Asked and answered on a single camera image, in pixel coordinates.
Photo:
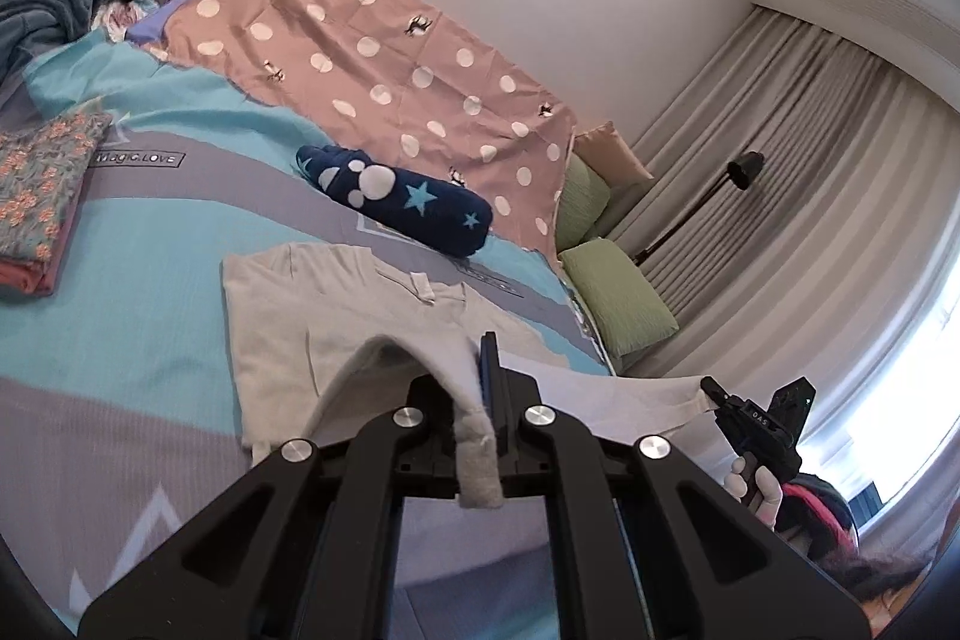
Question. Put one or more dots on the beige curtain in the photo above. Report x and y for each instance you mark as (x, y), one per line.
(830, 264)

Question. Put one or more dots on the light grey t-shirt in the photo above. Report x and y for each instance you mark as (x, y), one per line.
(317, 337)

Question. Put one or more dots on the black floor lamp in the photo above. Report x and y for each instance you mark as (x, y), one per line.
(741, 172)

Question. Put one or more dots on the folded floral clothes stack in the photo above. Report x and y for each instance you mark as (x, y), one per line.
(43, 170)

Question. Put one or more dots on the green back pillow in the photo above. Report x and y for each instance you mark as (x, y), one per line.
(584, 197)

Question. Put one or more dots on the blue grey patterned duvet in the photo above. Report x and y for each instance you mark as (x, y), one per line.
(120, 418)

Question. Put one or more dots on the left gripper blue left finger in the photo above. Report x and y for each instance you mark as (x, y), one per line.
(451, 358)

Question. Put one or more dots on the navy star fleece blanket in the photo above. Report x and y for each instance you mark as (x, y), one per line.
(442, 215)

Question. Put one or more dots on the tan pillow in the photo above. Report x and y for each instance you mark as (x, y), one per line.
(605, 151)

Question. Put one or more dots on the green front pillow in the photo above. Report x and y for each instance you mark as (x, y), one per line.
(627, 310)

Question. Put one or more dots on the right white gloved hand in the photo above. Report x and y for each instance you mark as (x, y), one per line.
(756, 488)

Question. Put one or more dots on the dark blue fleece blanket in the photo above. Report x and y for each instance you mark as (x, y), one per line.
(29, 27)

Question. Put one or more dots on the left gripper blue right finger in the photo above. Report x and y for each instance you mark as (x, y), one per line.
(526, 456)

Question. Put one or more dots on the green pillow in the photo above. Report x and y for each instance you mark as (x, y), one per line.
(584, 197)
(627, 310)

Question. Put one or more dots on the pink polka dot sheet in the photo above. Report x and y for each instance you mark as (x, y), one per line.
(402, 81)

